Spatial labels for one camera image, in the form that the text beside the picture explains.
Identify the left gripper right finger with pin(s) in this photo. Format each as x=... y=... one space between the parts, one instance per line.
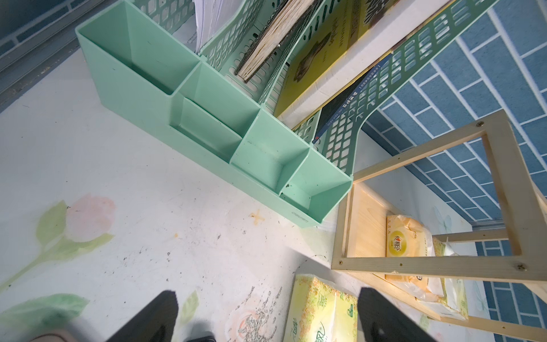
x=383 y=321

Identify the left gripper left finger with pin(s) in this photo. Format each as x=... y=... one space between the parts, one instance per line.
x=155 y=322

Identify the yellow floral tissue pack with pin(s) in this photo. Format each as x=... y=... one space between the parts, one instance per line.
x=319 y=311

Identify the lower yellow white tissue pack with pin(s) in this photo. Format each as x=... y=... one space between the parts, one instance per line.
x=445 y=296

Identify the orange beige tissue pack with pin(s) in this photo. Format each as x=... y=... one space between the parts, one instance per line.
x=407 y=237

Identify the wooden two-tier shelf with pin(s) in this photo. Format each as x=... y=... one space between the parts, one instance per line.
x=523 y=209

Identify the floral table mat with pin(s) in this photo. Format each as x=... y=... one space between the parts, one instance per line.
x=98 y=218

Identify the dark blue book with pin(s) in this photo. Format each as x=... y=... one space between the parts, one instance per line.
x=341 y=103

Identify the green plastic file organizer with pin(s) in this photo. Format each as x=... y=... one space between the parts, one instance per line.
x=194 y=103

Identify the white yellow book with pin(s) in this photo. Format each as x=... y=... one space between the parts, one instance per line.
x=354 y=36

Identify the white paper stack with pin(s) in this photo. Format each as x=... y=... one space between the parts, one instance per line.
x=211 y=16

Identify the thin beige book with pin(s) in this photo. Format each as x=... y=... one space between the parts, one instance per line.
x=288 y=17

